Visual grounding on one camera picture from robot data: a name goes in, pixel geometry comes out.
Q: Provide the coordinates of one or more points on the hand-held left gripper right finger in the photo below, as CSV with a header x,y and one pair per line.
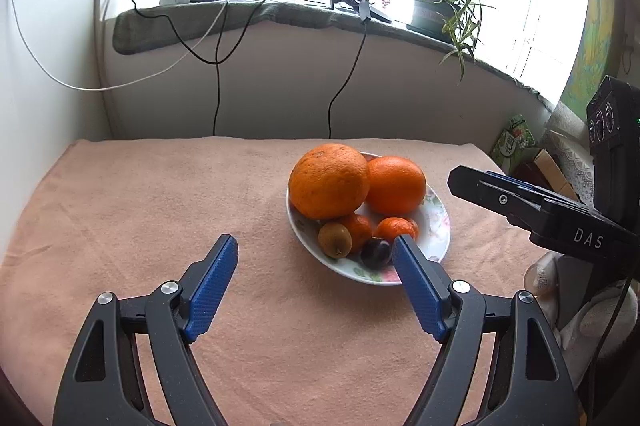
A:
x,y
417,291

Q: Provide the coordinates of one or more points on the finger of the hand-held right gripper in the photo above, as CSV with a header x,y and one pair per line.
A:
x,y
480,186
560,198

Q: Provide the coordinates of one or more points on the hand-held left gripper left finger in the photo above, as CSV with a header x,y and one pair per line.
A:
x,y
210,291

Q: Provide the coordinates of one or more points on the white floral plate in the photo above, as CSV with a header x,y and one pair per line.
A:
x,y
435,226

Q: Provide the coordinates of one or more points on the small green-stemmed tangerine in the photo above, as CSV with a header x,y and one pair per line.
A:
x,y
397,228

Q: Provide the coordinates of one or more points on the large smooth orange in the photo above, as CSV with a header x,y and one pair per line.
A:
x,y
396,184

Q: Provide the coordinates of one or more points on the large speckled orange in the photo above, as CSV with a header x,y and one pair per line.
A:
x,y
328,181

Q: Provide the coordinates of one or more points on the person's right hand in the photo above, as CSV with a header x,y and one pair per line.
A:
x,y
590,316

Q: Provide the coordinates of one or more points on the cardboard box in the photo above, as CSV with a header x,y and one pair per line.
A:
x,y
550,171

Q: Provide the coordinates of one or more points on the white lace cloth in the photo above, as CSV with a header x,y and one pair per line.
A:
x,y
565,141

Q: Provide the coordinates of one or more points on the green printed package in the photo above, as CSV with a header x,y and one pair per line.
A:
x,y
515,138

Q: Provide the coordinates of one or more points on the pink towel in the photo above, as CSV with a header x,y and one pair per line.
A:
x,y
150,206

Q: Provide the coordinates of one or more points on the potted spider plant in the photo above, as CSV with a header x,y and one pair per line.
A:
x,y
430,13

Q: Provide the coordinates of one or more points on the grey windowsill cloth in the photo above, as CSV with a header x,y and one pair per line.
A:
x,y
280,13

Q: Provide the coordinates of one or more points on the white board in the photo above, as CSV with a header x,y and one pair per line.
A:
x,y
50,56

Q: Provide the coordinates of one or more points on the yellow green wall poster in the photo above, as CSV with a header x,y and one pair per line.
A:
x,y
595,41

